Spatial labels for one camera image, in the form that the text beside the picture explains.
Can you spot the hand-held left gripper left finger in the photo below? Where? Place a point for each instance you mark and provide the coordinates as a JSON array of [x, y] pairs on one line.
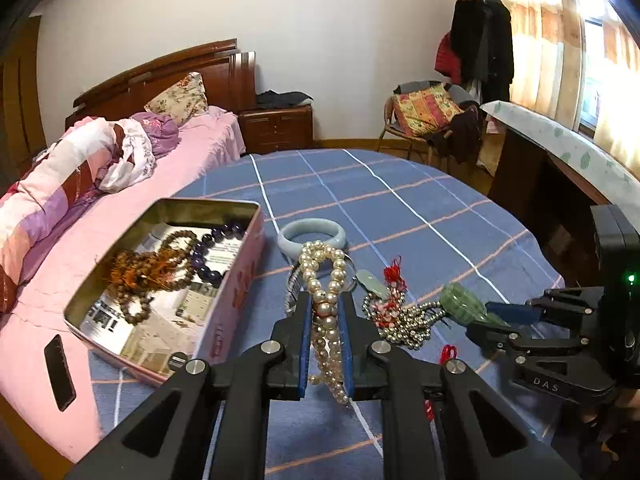
[[303, 345]]

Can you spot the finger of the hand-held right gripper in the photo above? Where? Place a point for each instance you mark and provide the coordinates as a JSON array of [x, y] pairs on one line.
[[487, 337], [515, 312]]

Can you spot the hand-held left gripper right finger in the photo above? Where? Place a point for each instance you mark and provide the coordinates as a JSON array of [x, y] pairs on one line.
[[346, 355]]

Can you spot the green jade pendant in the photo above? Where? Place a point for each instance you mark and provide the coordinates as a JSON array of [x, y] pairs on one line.
[[462, 305]]

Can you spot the silver bangle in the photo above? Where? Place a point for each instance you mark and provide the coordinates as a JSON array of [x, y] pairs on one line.
[[291, 291]]

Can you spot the pink tin box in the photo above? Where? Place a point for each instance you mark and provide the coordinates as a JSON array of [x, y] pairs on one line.
[[235, 300]]

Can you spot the pale jade bangle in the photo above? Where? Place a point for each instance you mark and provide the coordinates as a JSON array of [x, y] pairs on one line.
[[312, 223]]

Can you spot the red knot tassel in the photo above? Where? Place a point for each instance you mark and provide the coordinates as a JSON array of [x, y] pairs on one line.
[[449, 354]]

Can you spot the dark wooden desk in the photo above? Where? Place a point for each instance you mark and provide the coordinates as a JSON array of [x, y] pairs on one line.
[[525, 185]]

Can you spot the white floral desk cover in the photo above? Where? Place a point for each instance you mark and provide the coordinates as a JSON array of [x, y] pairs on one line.
[[565, 145]]

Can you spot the blue plaid bed sheet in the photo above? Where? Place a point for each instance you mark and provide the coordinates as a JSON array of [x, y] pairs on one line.
[[380, 195]]

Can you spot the window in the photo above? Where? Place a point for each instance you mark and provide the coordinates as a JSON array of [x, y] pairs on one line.
[[592, 75]]

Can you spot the dark clothes pile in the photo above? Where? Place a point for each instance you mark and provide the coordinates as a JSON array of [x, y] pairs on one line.
[[462, 135]]

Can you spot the wooden nightstand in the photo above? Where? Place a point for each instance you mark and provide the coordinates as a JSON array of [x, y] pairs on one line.
[[277, 127]]

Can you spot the colourful patterned cushion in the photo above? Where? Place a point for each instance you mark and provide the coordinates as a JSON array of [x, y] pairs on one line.
[[425, 110]]

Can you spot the wooden chair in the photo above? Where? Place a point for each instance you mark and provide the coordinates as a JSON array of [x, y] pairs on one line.
[[390, 127]]

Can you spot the striped beige curtain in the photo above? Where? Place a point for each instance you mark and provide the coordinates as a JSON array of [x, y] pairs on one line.
[[540, 35]]

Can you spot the hanging black coat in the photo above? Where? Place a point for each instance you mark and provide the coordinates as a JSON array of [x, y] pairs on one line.
[[492, 45]]

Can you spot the black smartphone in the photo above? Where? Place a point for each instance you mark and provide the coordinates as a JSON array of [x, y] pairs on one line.
[[60, 372]]

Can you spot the dark folded cloth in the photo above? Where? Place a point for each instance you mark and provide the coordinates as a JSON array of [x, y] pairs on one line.
[[282, 98]]

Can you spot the white floral cloth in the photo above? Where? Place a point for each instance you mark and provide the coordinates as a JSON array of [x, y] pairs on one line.
[[131, 160]]

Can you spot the purple cloth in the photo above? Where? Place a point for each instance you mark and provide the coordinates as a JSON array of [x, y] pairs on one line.
[[162, 132]]

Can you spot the hanging red garment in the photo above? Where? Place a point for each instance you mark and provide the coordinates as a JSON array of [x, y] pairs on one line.
[[445, 57]]

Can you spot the floral pillow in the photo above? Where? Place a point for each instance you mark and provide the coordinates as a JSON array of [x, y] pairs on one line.
[[180, 97]]

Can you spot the pink patchwork quilt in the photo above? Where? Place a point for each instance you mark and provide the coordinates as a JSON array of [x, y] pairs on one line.
[[55, 170]]

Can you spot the wooden headboard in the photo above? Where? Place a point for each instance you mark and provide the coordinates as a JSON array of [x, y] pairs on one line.
[[165, 72]]

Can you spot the wooden wardrobe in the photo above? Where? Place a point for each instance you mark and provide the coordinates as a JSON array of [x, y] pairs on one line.
[[17, 100]]

